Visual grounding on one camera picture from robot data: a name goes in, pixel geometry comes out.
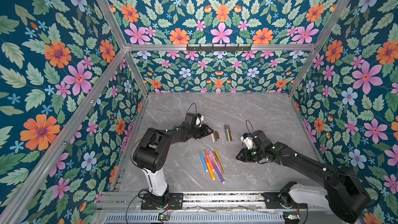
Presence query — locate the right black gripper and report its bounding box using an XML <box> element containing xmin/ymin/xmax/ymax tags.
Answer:
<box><xmin>235</xmin><ymin>146</ymin><xmax>264</xmax><ymax>161</ymax></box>

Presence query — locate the ochre brown marker pen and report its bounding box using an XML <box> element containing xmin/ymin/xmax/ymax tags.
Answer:
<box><xmin>214</xmin><ymin>148</ymin><xmax>225</xmax><ymax>174</ymax></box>

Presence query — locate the dark green brown marker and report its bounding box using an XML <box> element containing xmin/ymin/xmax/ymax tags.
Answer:
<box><xmin>223</xmin><ymin>124</ymin><xmax>229</xmax><ymax>141</ymax></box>

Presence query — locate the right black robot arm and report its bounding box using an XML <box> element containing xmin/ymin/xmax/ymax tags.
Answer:
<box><xmin>236</xmin><ymin>130</ymin><xmax>371</xmax><ymax>224</ymax></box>

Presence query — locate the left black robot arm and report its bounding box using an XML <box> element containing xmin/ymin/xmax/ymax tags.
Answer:
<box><xmin>132</xmin><ymin>113</ymin><xmax>214</xmax><ymax>197</ymax></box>

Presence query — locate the blue marker pen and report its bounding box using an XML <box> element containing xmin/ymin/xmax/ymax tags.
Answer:
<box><xmin>200</xmin><ymin>152</ymin><xmax>208</xmax><ymax>172</ymax></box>

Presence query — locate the red marker pen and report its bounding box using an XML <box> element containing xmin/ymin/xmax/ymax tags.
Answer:
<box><xmin>205</xmin><ymin>151</ymin><xmax>215</xmax><ymax>171</ymax></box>

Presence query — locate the purple marker pen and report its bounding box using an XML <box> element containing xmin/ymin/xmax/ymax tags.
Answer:
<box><xmin>213</xmin><ymin>162</ymin><xmax>225</xmax><ymax>184</ymax></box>

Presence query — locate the orange marker pen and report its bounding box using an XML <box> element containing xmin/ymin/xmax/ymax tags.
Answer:
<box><xmin>206</xmin><ymin>162</ymin><xmax>215</xmax><ymax>180</ymax></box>

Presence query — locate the black hook bar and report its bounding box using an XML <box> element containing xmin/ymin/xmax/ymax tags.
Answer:
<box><xmin>186</xmin><ymin>44</ymin><xmax>252</xmax><ymax>53</ymax></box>

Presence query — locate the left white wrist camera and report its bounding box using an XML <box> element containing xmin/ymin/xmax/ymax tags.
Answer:
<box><xmin>196</xmin><ymin>114</ymin><xmax>204</xmax><ymax>127</ymax></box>

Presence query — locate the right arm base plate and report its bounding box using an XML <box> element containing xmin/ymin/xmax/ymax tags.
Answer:
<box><xmin>261</xmin><ymin>192</ymin><xmax>308</xmax><ymax>209</ymax></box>

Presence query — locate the white vented cable duct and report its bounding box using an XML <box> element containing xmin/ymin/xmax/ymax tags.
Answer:
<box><xmin>104</xmin><ymin>212</ymin><xmax>285</xmax><ymax>224</ymax></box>

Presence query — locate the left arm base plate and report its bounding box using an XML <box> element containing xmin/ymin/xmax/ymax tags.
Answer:
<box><xmin>141</xmin><ymin>193</ymin><xmax>184</xmax><ymax>210</ymax></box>

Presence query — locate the aluminium front rail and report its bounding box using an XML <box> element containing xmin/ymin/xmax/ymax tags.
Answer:
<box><xmin>97</xmin><ymin>187</ymin><xmax>331</xmax><ymax>211</ymax></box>

